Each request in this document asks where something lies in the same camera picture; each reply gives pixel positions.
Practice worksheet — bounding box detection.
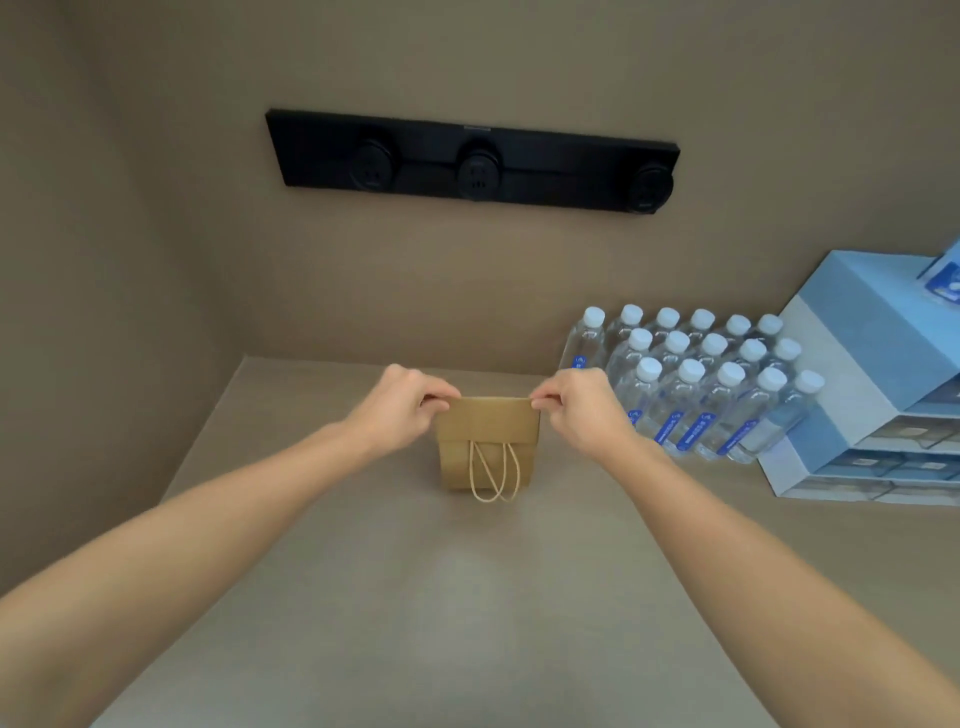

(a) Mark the person's right hand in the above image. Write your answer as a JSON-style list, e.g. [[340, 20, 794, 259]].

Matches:
[[530, 366, 639, 460]]

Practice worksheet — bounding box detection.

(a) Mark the person's left hand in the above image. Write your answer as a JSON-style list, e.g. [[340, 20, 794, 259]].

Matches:
[[351, 364, 463, 456]]

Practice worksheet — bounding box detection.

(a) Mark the brown paper bag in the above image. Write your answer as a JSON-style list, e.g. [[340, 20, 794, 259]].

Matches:
[[435, 397, 542, 504]]

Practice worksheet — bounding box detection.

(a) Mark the person's right forearm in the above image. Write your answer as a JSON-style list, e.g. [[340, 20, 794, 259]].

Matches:
[[598, 435, 960, 728]]

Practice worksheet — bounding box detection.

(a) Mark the person's left forearm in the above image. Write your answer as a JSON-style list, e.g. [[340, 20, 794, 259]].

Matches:
[[0, 420, 385, 728]]

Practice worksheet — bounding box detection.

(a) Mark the group of water bottles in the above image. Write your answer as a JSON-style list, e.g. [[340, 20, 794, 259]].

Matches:
[[557, 303, 826, 465]]

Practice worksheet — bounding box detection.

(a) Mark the blue and white box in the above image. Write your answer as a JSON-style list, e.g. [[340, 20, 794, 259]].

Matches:
[[756, 431, 960, 506], [773, 249, 960, 459]]

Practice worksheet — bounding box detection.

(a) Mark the small blue printed carton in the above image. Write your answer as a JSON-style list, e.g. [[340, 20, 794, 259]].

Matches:
[[916, 238, 960, 305]]

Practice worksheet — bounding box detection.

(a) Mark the black power socket rail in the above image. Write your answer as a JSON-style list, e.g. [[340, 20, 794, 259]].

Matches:
[[265, 109, 681, 216]]

